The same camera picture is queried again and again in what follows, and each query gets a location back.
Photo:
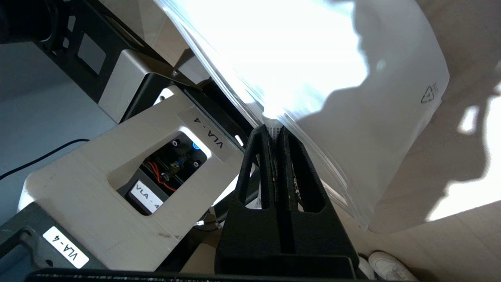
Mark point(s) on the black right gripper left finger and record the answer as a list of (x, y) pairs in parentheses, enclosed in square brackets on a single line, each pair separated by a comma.
[(246, 231)]

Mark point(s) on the white sneaker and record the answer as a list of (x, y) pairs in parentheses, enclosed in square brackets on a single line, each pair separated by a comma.
[(391, 266), (366, 268)]

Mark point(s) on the white blue horse pouch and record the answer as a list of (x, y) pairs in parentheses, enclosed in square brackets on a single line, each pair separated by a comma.
[(391, 137)]

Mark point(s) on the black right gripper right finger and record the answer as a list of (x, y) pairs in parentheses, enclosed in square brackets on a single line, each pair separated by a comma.
[(321, 235)]

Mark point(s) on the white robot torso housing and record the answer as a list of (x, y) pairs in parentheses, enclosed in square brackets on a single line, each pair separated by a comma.
[(78, 188)]

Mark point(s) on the black torso frame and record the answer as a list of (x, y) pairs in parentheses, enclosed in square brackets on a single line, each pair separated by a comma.
[(117, 58)]

